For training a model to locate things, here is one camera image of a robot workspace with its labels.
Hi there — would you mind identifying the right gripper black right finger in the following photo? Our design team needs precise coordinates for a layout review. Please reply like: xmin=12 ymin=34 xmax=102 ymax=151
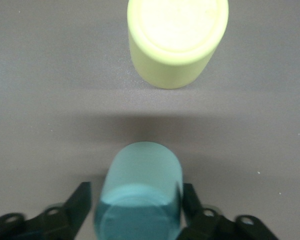
xmin=182 ymin=183 xmax=281 ymax=240

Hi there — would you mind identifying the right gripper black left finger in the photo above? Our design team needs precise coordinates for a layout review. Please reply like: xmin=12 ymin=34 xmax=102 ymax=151
xmin=0 ymin=181 xmax=92 ymax=240

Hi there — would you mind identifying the pale green plastic cup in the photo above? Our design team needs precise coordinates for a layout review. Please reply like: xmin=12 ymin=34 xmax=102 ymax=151
xmin=93 ymin=141 xmax=185 ymax=240

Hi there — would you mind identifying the yellow plastic cup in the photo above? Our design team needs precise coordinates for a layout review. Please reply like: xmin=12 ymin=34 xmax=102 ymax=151
xmin=126 ymin=0 xmax=230 ymax=90

